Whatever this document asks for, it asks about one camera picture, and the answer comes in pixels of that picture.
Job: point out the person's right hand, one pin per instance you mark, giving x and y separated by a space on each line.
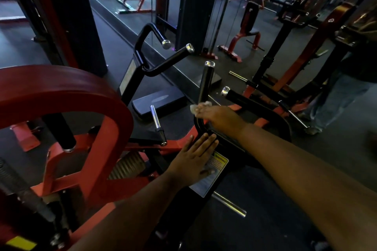
223 118

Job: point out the person's left hand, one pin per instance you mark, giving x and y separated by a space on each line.
188 165

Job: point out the person's left middle finger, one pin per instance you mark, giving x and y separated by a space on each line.
208 143

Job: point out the person's left little finger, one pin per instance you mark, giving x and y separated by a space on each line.
190 143

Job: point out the person's left thumb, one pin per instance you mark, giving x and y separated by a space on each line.
208 172

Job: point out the person's right fingers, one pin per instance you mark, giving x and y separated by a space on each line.
204 113

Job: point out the white cleaning wipe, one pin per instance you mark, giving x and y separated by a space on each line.
198 106

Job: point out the person's right forearm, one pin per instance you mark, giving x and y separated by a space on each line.
309 186

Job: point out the person's left forearm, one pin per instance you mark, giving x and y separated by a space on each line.
129 218

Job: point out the warning label sticker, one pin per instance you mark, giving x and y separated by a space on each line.
220 162

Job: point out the chrome weight peg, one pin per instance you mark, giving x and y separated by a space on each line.
237 76
229 204
157 124
298 119

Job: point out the black foot plate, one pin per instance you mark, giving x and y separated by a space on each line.
159 100

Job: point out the red and black gym machine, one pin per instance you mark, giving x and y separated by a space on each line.
103 153

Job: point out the red and black seat bench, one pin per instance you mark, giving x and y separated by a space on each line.
246 31

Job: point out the red plate-loaded gym machine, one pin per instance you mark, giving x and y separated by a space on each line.
306 50

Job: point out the black roller pad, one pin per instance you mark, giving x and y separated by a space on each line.
60 131

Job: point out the black and red upright pillar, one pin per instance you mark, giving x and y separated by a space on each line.
64 15

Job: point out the black ribbed grip bar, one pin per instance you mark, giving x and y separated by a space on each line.
23 190

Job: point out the yellow sticker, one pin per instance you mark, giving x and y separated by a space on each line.
20 243

